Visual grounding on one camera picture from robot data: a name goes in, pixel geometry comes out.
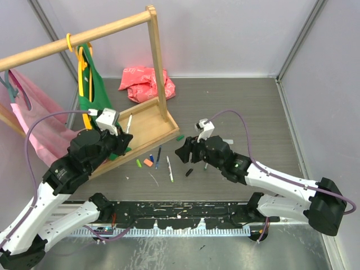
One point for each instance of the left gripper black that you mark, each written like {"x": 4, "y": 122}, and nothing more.
{"x": 122, "y": 140}

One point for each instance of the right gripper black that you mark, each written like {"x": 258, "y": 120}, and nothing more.
{"x": 190, "y": 145}

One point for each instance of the black pen cap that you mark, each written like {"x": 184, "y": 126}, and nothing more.
{"x": 188, "y": 172}

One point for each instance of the white pen black tip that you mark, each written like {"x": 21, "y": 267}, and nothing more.
{"x": 129, "y": 123}

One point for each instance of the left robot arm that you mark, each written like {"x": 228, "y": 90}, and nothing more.
{"x": 26, "y": 245}

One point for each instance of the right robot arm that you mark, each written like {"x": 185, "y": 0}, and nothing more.
{"x": 321, "y": 203}

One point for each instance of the white pen green tip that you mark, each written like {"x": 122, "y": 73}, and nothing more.
{"x": 170, "y": 169}

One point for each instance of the blue pen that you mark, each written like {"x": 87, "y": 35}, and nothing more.
{"x": 158, "y": 157}

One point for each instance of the light green pen cap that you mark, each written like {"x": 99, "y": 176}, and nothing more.
{"x": 138, "y": 163}

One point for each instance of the grey pencil orange tip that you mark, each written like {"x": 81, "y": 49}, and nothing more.
{"x": 228, "y": 141}

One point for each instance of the orange eraser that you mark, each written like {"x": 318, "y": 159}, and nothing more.
{"x": 148, "y": 162}

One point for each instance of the green tank top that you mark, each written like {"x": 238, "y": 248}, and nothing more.
{"x": 95, "y": 95}

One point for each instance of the red patterned cloth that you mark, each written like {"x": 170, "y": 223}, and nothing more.
{"x": 140, "y": 83}

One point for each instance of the pink shirt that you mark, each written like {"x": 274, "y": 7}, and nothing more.
{"x": 50, "y": 138}

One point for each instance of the yellow plastic hanger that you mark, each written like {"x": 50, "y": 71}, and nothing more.
{"x": 81, "y": 67}

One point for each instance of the grey blue hanger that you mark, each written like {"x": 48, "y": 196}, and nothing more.
{"x": 14, "y": 88}

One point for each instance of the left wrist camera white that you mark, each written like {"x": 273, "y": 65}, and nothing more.
{"x": 107, "y": 120}

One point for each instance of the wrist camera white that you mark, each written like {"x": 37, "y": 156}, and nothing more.
{"x": 107, "y": 120}
{"x": 205, "y": 128}

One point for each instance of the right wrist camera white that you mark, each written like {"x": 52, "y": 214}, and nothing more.
{"x": 205, "y": 128}

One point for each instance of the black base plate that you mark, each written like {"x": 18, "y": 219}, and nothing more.
{"x": 180, "y": 215}

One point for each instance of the white cable duct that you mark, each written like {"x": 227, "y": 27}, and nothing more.
{"x": 199, "y": 231}

